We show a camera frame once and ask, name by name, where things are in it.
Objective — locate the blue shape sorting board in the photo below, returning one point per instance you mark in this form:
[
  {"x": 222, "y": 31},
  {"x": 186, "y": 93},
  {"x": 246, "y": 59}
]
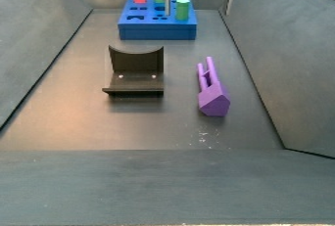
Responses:
[{"x": 143, "y": 22}]

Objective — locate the black curved fixture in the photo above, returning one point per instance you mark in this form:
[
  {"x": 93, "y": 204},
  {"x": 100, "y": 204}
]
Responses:
[{"x": 136, "y": 73}]

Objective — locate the short green hexagon peg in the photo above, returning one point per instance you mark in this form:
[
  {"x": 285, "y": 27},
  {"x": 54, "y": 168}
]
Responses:
[{"x": 182, "y": 10}]

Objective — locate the purple three prong object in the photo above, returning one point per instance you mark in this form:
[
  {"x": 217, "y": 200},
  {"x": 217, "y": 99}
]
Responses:
[{"x": 213, "y": 98}]

